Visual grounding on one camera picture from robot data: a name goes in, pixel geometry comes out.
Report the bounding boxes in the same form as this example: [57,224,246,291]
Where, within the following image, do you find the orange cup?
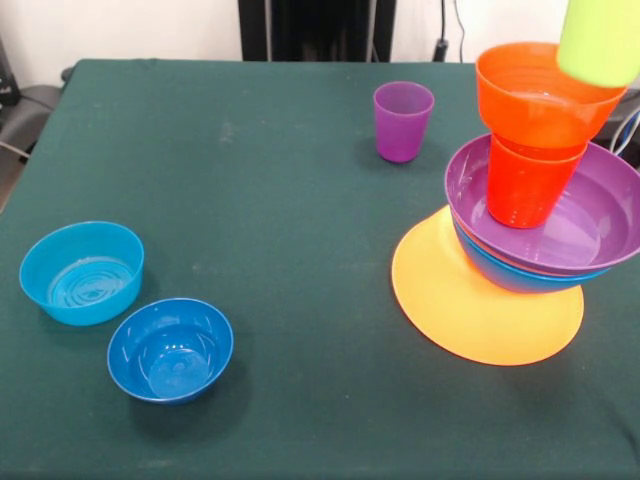
[486,133,589,230]

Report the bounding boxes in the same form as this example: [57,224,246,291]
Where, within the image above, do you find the large light blue bowl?
[452,214,621,294]

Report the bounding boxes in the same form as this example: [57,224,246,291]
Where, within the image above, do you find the purple bowl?
[445,133,640,276]

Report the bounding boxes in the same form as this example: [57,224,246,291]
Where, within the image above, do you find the flat-bottomed light blue bowl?
[18,220,146,327]

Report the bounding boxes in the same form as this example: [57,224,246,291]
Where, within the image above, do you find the black cable with plug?
[432,0,450,64]

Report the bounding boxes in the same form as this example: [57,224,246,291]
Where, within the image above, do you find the purple cup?
[373,81,436,164]

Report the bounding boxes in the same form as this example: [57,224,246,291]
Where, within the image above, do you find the large yellow-orange bowl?
[391,205,586,367]

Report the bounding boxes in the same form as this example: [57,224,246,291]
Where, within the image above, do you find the dark blue bowl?
[106,297,235,406]

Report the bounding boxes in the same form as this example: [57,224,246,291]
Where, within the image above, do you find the thin black cable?
[448,0,469,64]

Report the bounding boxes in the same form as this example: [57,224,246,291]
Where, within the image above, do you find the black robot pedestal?
[238,0,396,64]

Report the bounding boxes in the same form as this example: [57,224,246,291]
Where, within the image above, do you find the small orange bowl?
[474,42,629,162]

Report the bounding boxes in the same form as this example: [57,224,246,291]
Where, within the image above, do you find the green cup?
[556,0,640,89]

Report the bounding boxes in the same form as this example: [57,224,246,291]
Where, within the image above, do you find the dark green tablecloth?
[0,58,640,480]

